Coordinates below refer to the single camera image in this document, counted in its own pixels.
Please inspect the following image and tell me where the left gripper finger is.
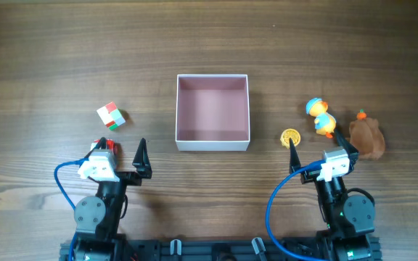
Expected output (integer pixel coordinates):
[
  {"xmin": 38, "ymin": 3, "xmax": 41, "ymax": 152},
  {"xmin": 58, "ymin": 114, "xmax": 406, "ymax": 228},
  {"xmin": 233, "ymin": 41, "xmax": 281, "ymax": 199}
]
[
  {"xmin": 132, "ymin": 138, "xmax": 152, "ymax": 178},
  {"xmin": 84, "ymin": 137, "xmax": 107, "ymax": 159}
]

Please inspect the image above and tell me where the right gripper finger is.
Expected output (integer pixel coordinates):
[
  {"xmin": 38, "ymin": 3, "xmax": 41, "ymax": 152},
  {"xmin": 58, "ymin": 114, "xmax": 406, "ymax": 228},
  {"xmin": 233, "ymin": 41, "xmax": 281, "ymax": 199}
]
[
  {"xmin": 289, "ymin": 138, "xmax": 301, "ymax": 173},
  {"xmin": 335, "ymin": 129, "xmax": 358, "ymax": 156}
]

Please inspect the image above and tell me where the red toy truck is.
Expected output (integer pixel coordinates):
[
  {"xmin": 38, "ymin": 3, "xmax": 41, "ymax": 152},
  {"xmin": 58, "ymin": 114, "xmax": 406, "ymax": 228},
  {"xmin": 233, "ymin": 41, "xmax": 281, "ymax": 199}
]
[{"xmin": 90, "ymin": 139, "xmax": 118, "ymax": 155}]

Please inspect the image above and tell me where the brown plush capybara toy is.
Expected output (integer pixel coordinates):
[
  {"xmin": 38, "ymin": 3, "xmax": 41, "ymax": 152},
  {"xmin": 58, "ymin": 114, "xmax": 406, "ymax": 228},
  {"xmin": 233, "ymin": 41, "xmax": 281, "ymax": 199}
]
[{"xmin": 349, "ymin": 109, "xmax": 385, "ymax": 160}]

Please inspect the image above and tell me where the yellow duck toy blue hat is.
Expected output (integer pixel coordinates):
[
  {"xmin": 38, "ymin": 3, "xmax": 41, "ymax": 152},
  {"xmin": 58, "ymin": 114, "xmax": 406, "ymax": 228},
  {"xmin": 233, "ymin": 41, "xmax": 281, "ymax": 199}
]
[{"xmin": 306, "ymin": 97, "xmax": 337, "ymax": 138}]

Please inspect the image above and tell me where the yellow round gear toy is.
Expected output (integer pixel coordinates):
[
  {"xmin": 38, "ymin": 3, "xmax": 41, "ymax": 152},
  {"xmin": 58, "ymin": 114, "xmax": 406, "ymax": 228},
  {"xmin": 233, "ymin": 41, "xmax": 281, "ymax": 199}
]
[{"xmin": 280, "ymin": 128, "xmax": 301, "ymax": 149}]

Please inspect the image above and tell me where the colourful puzzle cube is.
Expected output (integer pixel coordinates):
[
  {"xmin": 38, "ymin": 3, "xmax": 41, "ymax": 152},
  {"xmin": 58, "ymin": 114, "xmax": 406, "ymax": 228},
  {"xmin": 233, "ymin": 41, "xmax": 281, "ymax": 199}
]
[{"xmin": 97, "ymin": 101, "xmax": 126, "ymax": 131}]

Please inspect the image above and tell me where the pink white box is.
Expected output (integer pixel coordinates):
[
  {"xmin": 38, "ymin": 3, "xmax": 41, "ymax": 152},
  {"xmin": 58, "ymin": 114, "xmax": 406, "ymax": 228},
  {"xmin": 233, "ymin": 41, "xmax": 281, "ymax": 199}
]
[{"xmin": 175, "ymin": 74, "xmax": 250, "ymax": 152}]

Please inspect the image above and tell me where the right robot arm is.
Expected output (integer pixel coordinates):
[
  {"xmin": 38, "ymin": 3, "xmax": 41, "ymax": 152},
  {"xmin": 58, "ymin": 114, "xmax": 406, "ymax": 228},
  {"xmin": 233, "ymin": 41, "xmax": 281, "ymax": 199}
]
[{"xmin": 282, "ymin": 167, "xmax": 382, "ymax": 261}]

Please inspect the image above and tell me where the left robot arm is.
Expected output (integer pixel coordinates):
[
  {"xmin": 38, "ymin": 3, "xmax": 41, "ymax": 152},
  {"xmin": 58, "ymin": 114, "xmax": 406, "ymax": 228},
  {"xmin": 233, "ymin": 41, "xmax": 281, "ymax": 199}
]
[{"xmin": 67, "ymin": 137, "xmax": 152, "ymax": 261}]

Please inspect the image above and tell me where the right blue cable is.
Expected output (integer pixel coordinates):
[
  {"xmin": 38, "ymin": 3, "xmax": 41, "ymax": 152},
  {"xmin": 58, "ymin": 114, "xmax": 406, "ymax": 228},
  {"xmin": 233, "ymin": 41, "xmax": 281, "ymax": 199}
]
[{"xmin": 265, "ymin": 159, "xmax": 328, "ymax": 261}]

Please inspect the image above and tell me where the blue cable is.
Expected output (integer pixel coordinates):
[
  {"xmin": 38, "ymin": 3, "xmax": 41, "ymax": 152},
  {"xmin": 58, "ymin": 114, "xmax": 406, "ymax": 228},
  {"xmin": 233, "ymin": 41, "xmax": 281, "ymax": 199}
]
[
  {"xmin": 265, "ymin": 159, "xmax": 328, "ymax": 261},
  {"xmin": 53, "ymin": 157, "xmax": 90, "ymax": 261}
]

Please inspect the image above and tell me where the left blue cable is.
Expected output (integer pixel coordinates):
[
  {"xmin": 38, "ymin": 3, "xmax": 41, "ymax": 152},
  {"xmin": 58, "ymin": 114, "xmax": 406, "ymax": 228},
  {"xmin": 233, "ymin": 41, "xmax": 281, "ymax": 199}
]
[{"xmin": 53, "ymin": 157, "xmax": 90, "ymax": 261}]

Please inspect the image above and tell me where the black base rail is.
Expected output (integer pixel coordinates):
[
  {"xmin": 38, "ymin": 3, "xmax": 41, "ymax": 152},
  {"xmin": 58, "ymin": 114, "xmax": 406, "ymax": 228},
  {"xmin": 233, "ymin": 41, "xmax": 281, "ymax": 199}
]
[{"xmin": 60, "ymin": 237, "xmax": 382, "ymax": 261}]

